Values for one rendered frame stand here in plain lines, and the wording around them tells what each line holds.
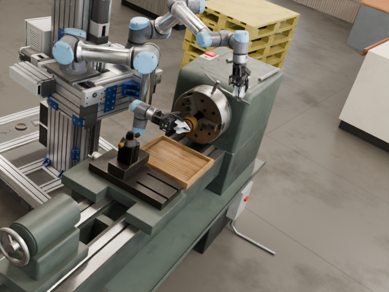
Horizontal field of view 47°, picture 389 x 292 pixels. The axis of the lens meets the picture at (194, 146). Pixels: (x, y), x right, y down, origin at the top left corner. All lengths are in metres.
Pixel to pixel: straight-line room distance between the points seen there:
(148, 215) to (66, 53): 0.93
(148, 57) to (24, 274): 1.16
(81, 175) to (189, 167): 0.59
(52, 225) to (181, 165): 0.98
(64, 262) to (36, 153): 1.84
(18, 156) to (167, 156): 1.40
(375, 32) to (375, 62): 3.54
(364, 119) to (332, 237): 1.97
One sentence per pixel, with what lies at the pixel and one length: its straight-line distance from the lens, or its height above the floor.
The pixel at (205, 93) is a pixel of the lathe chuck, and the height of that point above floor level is 1.24.
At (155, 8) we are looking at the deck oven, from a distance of 7.42.
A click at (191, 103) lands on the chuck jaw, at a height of 1.17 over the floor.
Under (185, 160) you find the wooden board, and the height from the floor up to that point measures 0.88.
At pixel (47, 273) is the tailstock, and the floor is 0.92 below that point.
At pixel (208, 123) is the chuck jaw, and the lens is 2.44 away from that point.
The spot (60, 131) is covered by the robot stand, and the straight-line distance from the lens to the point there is 3.16.
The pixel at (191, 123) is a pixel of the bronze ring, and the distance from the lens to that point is 2.40.
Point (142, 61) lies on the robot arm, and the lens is 2.30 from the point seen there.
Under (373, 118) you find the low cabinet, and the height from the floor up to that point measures 0.29.
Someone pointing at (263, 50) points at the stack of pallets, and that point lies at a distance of 5.57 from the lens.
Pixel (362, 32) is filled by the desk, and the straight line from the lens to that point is 8.81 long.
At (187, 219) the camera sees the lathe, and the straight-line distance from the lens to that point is 2.63.
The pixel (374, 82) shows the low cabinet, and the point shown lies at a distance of 5.27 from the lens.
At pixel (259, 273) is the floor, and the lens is 3.25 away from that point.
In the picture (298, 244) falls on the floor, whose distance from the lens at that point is 3.60.
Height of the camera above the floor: 2.28
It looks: 32 degrees down
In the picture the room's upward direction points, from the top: 14 degrees clockwise
